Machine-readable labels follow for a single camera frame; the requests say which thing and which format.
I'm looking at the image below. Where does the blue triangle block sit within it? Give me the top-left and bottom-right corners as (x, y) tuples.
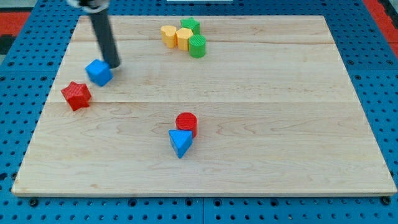
(169, 129), (193, 159)

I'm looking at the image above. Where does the blue cube block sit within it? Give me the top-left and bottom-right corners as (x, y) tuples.
(85, 59), (113, 86)

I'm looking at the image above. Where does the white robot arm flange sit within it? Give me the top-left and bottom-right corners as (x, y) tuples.
(66, 0), (110, 14)

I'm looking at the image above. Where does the red cylinder block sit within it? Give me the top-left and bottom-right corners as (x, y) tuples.
(175, 112), (198, 138)

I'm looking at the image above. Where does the wooden board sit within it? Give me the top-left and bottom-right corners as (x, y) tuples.
(12, 16), (397, 197)

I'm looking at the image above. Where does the green cylinder block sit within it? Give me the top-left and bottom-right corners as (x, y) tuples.
(188, 34), (206, 58)

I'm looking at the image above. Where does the yellow hexagon block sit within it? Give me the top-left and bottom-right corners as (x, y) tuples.
(176, 27), (193, 51)

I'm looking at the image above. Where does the yellow heart block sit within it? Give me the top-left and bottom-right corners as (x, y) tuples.
(160, 25), (177, 49)

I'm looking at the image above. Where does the green star block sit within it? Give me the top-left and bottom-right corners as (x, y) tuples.
(180, 17), (200, 35)

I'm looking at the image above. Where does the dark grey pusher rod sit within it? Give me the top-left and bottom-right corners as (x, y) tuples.
(89, 8), (121, 68)

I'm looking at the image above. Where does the red star block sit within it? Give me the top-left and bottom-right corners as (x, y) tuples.
(61, 82), (91, 111)

